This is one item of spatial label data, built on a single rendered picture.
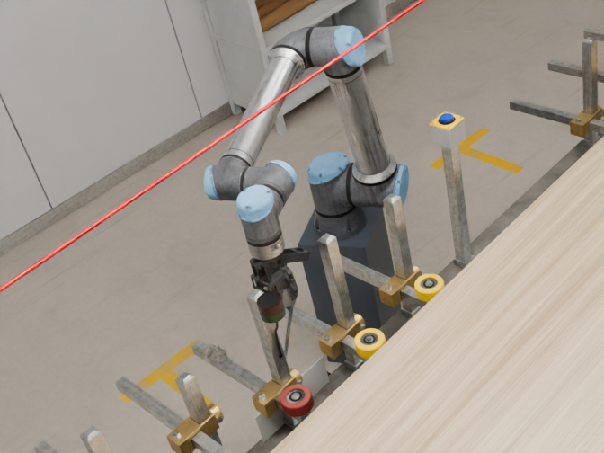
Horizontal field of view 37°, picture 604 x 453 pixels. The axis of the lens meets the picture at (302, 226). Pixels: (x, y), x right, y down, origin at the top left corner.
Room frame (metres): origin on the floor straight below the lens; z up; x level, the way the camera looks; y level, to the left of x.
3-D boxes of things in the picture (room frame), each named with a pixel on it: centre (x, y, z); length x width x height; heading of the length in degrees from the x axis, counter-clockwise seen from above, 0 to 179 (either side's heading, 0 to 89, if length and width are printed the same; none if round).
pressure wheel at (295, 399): (1.57, 0.12, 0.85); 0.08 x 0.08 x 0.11
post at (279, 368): (1.68, 0.15, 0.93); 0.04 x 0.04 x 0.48; 37
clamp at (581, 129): (2.57, -1.03, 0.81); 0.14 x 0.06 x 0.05; 127
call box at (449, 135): (2.14, -0.46, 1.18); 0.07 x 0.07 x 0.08; 37
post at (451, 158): (2.14, -0.46, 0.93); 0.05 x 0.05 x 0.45; 37
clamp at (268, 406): (1.66, 0.16, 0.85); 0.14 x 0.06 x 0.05; 127
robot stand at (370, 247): (2.62, -0.14, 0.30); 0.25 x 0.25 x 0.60; 63
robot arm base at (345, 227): (2.62, -0.14, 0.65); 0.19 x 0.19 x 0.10
